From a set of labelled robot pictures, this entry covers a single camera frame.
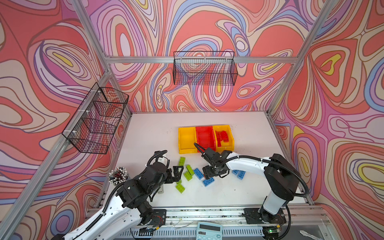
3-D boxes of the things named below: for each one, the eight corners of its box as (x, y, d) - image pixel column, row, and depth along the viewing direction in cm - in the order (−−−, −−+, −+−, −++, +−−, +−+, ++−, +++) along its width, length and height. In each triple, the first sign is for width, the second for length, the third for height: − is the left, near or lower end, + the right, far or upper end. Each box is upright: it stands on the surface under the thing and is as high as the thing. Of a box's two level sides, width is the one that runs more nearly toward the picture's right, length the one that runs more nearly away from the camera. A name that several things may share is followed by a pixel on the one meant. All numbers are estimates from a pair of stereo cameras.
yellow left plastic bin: (177, 155, 96) (176, 150, 92) (179, 132, 108) (178, 127, 104) (197, 155, 96) (197, 150, 92) (196, 132, 108) (196, 127, 104)
